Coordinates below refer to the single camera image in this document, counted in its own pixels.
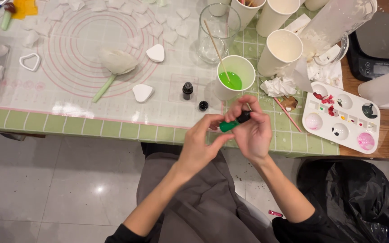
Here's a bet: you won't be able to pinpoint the person's right hand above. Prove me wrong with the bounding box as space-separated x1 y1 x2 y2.
224 95 273 166

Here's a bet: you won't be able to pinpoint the person's left hand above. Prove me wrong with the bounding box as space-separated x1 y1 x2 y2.
178 113 236 175

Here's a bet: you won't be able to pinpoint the green dye bottle black cap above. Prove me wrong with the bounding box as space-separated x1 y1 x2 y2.
219 111 253 133

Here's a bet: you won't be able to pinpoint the paper cup with green liquid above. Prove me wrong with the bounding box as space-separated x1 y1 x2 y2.
215 55 256 101

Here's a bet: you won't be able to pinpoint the crumpled white tissue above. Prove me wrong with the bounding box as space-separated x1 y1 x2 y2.
260 77 297 98

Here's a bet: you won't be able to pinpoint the thin pink stick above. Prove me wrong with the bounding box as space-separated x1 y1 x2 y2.
274 97 302 133

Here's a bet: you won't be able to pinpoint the green checked tablecloth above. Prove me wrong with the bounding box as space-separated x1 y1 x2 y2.
0 0 340 158

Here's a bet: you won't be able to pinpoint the tilted white paper cup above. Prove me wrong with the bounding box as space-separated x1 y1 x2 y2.
257 29 304 78

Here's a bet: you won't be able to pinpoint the small black dye bottle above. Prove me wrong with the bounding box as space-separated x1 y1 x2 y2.
182 82 194 100

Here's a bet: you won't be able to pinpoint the clear glass beaker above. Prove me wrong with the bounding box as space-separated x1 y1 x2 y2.
196 3 242 65

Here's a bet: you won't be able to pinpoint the wooden stirring stick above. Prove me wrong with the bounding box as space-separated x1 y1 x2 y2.
203 20 232 83

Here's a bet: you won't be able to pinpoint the white tissue under pitcher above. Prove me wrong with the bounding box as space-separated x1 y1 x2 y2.
307 45 344 90

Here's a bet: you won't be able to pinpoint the white paper cup with sticks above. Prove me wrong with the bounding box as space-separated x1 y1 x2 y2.
228 0 267 32

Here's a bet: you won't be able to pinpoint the tall white paper cup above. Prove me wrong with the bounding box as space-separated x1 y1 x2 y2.
256 0 301 38

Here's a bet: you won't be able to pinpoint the scattered white wax petals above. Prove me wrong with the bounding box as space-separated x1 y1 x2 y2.
22 0 192 50

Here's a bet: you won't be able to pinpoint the white heart-shaped mold block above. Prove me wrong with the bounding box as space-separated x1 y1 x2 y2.
146 44 165 63
132 84 155 103

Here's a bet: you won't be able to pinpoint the white paint palette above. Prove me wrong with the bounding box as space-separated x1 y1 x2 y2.
302 81 381 155

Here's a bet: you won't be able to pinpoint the white chair seat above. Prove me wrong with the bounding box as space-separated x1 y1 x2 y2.
237 195 273 229

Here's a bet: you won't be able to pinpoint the person's grey trousers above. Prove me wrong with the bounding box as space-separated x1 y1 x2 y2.
136 142 279 243

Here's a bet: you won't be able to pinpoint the clear plastic measuring pitcher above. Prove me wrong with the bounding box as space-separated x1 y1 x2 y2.
297 0 378 67

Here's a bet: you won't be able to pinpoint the white paper cup at edge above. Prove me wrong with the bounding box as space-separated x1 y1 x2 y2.
304 0 330 11

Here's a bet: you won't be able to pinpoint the white flower with green stem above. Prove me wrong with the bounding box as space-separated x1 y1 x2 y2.
92 47 140 103

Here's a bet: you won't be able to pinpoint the person's black shirt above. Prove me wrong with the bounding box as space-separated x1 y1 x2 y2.
104 209 345 243

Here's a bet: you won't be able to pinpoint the white paper cup lying sideways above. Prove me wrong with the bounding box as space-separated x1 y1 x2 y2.
357 65 389 110

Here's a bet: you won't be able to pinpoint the black garbage bag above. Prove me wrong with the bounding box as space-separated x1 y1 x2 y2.
296 159 389 243

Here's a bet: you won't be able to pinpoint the black kitchen scale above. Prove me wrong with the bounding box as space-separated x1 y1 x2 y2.
346 12 389 82

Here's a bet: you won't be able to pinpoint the translucent silicone mat pink rings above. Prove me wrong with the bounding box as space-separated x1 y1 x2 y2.
0 0 226 131

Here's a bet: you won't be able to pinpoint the white heart outline cutter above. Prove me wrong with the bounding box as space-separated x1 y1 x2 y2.
19 53 42 72

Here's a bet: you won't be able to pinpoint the yellow wax pieces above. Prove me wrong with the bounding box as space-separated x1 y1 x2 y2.
12 0 38 20

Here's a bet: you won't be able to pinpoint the green tool with brown tip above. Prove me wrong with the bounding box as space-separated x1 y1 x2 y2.
1 2 17 31

